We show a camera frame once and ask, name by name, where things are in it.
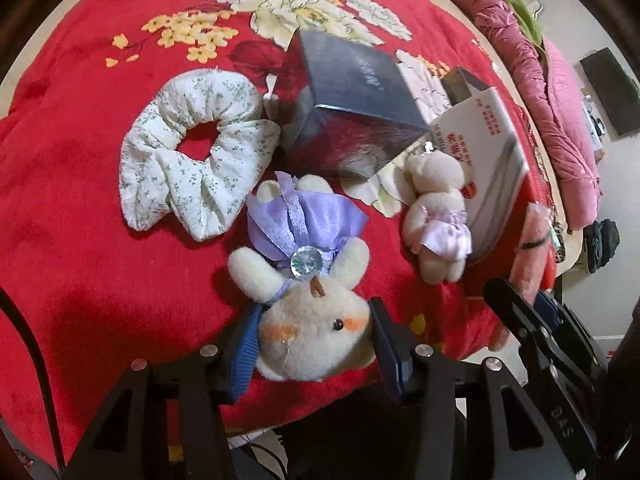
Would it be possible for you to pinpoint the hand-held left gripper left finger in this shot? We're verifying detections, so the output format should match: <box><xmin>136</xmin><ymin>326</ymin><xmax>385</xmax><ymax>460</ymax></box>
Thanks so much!
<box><xmin>65</xmin><ymin>305</ymin><xmax>264</xmax><ymax>480</ymax></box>

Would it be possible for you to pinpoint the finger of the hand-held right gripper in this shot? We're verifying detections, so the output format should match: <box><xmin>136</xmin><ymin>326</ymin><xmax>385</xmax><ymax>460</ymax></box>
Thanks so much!
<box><xmin>483</xmin><ymin>277</ymin><xmax>598</xmax><ymax>403</ymax></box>
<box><xmin>536</xmin><ymin>289</ymin><xmax>610</xmax><ymax>377</ymax></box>

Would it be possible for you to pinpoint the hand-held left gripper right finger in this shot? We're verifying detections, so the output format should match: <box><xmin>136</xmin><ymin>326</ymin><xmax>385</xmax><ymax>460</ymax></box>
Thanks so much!
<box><xmin>366</xmin><ymin>297</ymin><xmax>564</xmax><ymax>480</ymax></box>

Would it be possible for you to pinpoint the pink item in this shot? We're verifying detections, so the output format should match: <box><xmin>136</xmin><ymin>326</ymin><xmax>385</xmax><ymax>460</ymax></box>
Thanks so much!
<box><xmin>492</xmin><ymin>202</ymin><xmax>563</xmax><ymax>351</ymax></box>

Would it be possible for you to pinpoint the cream plush rabbit purple dress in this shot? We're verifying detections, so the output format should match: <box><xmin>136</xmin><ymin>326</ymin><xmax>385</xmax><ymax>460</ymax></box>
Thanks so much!
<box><xmin>227</xmin><ymin>172</ymin><xmax>376</xmax><ymax>383</ymax></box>

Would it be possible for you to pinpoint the red cardboard box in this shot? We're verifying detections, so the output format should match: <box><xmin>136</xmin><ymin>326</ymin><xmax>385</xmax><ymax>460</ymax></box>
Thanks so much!
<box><xmin>427</xmin><ymin>67</ymin><xmax>558</xmax><ymax>293</ymax></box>

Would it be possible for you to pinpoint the black bag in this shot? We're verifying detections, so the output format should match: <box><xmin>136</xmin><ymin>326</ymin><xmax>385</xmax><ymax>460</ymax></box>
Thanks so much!
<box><xmin>582</xmin><ymin>219</ymin><xmax>621</xmax><ymax>275</ymax></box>

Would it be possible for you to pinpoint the small plush bear pink dress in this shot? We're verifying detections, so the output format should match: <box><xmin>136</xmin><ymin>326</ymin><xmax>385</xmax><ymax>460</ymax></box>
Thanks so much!
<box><xmin>401</xmin><ymin>150</ymin><xmax>473</xmax><ymax>283</ymax></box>

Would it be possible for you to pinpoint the pink quilted jacket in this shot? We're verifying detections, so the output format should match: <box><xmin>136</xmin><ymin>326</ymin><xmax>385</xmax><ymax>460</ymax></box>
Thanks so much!
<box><xmin>434</xmin><ymin>0</ymin><xmax>601</xmax><ymax>231</ymax></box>

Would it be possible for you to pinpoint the white floral scrunchie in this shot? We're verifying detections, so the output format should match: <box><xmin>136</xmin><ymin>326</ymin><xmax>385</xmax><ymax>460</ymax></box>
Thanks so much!
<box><xmin>117</xmin><ymin>67</ymin><xmax>282</xmax><ymax>241</ymax></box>

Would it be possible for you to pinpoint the black monitor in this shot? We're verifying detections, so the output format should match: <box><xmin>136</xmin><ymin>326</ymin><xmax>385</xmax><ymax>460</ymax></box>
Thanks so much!
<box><xmin>580</xmin><ymin>47</ymin><xmax>640</xmax><ymax>137</ymax></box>

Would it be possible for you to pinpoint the dark blue box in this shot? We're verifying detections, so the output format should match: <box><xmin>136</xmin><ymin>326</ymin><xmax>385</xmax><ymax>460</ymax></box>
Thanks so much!
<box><xmin>277</xmin><ymin>29</ymin><xmax>432</xmax><ymax>181</ymax></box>

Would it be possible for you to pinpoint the green cloth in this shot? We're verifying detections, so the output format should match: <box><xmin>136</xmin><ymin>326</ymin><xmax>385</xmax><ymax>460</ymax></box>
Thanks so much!
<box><xmin>500</xmin><ymin>0</ymin><xmax>546</xmax><ymax>47</ymax></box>

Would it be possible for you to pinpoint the black cable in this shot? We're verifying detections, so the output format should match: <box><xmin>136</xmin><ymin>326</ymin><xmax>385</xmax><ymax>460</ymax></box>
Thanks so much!
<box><xmin>227</xmin><ymin>430</ymin><xmax>301</xmax><ymax>480</ymax></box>
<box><xmin>0</xmin><ymin>287</ymin><xmax>66</xmax><ymax>476</ymax></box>

